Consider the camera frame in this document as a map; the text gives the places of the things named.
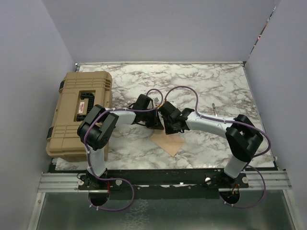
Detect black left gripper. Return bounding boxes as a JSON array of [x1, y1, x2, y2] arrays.
[[141, 107, 163, 129]]

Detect tan paper envelope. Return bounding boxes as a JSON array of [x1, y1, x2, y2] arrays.
[[150, 130, 185, 157]]

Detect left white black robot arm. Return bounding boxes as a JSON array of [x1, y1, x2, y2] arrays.
[[77, 94, 164, 189]]

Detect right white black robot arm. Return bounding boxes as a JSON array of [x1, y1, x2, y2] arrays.
[[158, 102, 263, 187]]

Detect silver metal tweezers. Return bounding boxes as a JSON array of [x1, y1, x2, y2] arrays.
[[212, 103, 218, 117]]

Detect tan plastic tool case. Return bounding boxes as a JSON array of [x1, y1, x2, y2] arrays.
[[46, 71, 112, 162]]

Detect black metal base rail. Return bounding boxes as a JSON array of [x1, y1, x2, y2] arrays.
[[78, 168, 248, 200]]

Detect aluminium extrusion frame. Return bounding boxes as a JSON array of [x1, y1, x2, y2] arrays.
[[38, 169, 291, 193]]

